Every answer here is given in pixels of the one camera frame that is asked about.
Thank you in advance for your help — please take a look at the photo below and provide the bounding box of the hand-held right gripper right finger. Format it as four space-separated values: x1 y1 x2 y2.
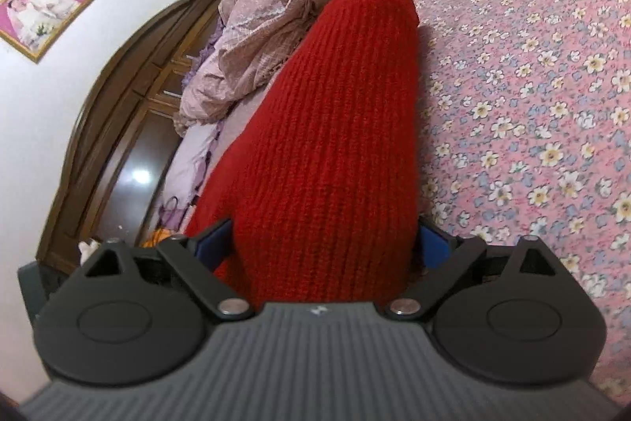
385 219 559 321

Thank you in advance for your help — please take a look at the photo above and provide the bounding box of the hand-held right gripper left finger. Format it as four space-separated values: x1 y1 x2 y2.
81 218 255 321

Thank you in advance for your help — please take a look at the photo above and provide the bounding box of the red knit sweater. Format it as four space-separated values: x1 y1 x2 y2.
185 0 423 309

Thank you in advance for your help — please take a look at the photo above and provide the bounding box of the orange object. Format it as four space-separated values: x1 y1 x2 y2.
142 228 174 250

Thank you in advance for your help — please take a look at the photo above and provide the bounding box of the lavender pillow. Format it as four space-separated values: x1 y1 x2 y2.
165 120 226 237

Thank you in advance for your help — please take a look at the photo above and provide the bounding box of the wooden headboard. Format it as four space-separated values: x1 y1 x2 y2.
37 0 234 276

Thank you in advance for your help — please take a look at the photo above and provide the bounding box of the dark grey furniture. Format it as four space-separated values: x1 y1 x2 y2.
17 260 69 329

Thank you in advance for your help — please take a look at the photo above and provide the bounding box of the purple ruffled pillow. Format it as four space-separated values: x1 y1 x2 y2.
181 14 226 99

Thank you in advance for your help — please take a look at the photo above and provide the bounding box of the pink floral bed sheet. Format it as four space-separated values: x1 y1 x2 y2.
217 0 631 402

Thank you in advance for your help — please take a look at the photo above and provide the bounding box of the pink floral quilt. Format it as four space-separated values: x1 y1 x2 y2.
172 0 432 137

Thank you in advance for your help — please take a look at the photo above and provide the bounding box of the framed wall photo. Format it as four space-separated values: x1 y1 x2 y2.
0 0 95 65

